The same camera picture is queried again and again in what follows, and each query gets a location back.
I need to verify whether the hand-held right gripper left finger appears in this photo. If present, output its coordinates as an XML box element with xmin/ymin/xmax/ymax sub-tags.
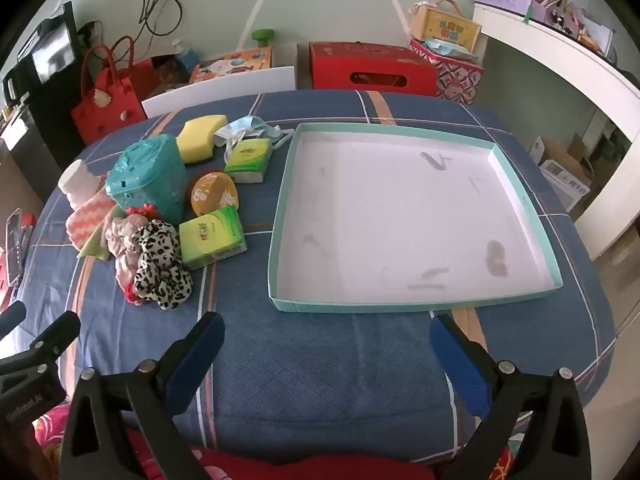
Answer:
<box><xmin>59</xmin><ymin>311</ymin><xmax>226</xmax><ymax>480</ymax></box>

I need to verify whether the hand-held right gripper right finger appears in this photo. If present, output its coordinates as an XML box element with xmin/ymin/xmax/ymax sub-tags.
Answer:
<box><xmin>429</xmin><ymin>313</ymin><xmax>593</xmax><ymax>480</ymax></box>

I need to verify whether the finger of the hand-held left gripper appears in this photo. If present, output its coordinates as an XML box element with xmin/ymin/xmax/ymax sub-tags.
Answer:
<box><xmin>0</xmin><ymin>301</ymin><xmax>27</xmax><ymax>335</ymax></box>
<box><xmin>27</xmin><ymin>310</ymin><xmax>82</xmax><ymax>361</ymax></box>

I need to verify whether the light green cloth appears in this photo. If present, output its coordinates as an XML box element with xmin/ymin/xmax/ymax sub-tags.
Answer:
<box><xmin>76</xmin><ymin>220</ymin><xmax>118</xmax><ymax>262</ymax></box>

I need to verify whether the leopard print scrunchie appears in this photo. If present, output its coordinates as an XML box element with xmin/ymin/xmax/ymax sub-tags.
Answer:
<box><xmin>131</xmin><ymin>220</ymin><xmax>193</xmax><ymax>311</ymax></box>

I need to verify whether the pink scrunchie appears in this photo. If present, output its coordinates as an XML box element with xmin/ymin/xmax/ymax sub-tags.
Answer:
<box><xmin>103</xmin><ymin>214</ymin><xmax>151</xmax><ymax>306</ymax></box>

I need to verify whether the pink zigzag cloth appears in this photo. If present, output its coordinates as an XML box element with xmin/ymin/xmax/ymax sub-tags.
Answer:
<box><xmin>66</xmin><ymin>191</ymin><xmax>117</xmax><ymax>251</ymax></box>

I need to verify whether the green tissue pack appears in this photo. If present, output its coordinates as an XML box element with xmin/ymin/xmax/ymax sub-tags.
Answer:
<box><xmin>178</xmin><ymin>206</ymin><xmax>248</xmax><ymax>271</ymax></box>
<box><xmin>223</xmin><ymin>137</ymin><xmax>273</xmax><ymax>185</ymax></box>

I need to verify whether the white tray with teal rim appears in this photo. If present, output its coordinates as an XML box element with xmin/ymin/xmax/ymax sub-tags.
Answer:
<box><xmin>267</xmin><ymin>121</ymin><xmax>564</xmax><ymax>314</ymax></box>

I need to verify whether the red floral cloth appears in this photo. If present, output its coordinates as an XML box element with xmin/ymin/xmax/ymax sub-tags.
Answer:
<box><xmin>30</xmin><ymin>400</ymin><xmax>531</xmax><ymax>480</ymax></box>

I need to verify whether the black cabinet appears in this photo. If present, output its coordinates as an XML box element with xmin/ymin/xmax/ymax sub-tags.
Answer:
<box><xmin>0</xmin><ymin>80</ymin><xmax>88</xmax><ymax>201</ymax></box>

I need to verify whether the teal wet wipe canister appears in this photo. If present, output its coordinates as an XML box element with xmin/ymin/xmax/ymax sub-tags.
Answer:
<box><xmin>105</xmin><ymin>135</ymin><xmax>188</xmax><ymax>225</ymax></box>

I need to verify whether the white labelled appliance box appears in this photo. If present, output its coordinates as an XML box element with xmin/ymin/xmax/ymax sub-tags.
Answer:
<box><xmin>540</xmin><ymin>160</ymin><xmax>591</xmax><ymax>211</ymax></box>

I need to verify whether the yellow sponge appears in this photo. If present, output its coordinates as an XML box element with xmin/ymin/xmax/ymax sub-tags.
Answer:
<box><xmin>177</xmin><ymin>115</ymin><xmax>228</xmax><ymax>165</ymax></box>

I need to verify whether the red felt bag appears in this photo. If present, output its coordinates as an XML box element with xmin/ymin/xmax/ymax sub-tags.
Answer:
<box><xmin>70</xmin><ymin>35</ymin><xmax>156</xmax><ymax>146</ymax></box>

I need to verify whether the blue face mask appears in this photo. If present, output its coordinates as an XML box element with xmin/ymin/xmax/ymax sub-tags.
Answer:
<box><xmin>214</xmin><ymin>116</ymin><xmax>296</xmax><ymax>161</ymax></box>

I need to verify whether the black screen device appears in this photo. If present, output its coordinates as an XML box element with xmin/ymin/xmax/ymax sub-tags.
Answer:
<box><xmin>2</xmin><ymin>2</ymin><xmax>81</xmax><ymax>106</ymax></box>

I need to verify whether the white foam board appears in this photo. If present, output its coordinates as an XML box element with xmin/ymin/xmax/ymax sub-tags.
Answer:
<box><xmin>141</xmin><ymin>65</ymin><xmax>297</xmax><ymax>120</ymax></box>

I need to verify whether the brown cardboard box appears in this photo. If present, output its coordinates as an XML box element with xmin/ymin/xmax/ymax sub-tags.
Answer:
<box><xmin>150</xmin><ymin>55</ymin><xmax>191</xmax><ymax>96</ymax></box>

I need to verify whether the red patterned tin box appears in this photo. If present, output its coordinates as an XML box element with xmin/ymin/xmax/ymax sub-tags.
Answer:
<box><xmin>409</xmin><ymin>39</ymin><xmax>486</xmax><ymax>107</ymax></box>

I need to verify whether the orange toy box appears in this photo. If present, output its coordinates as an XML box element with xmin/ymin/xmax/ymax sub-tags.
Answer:
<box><xmin>189</xmin><ymin>46</ymin><xmax>273</xmax><ymax>85</ymax></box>

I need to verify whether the water bottle with blue label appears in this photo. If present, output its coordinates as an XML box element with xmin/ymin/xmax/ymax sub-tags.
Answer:
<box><xmin>172</xmin><ymin>39</ymin><xmax>198</xmax><ymax>73</ymax></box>

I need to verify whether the red gift box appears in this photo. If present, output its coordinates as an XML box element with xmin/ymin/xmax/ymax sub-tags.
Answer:
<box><xmin>307</xmin><ymin>41</ymin><xmax>438</xmax><ymax>98</ymax></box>

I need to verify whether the blue wet wipes pack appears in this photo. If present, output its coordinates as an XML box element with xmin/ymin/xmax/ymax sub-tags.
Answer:
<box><xmin>422</xmin><ymin>37</ymin><xmax>480</xmax><ymax>61</ymax></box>

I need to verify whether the white curved shelf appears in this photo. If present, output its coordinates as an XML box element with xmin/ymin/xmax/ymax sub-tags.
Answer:
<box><xmin>472</xmin><ymin>2</ymin><xmax>640</xmax><ymax>261</ymax></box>

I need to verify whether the pile of colourful craft supplies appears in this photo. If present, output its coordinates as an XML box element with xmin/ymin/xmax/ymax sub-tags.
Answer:
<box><xmin>520</xmin><ymin>0</ymin><xmax>616</xmax><ymax>56</ymax></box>

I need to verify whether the yellow box with handle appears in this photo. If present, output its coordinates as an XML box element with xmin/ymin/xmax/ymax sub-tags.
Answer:
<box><xmin>410</xmin><ymin>0</ymin><xmax>482</xmax><ymax>53</ymax></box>

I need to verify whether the black cable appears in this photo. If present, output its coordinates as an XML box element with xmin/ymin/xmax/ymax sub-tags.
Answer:
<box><xmin>137</xmin><ymin>0</ymin><xmax>183</xmax><ymax>51</ymax></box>

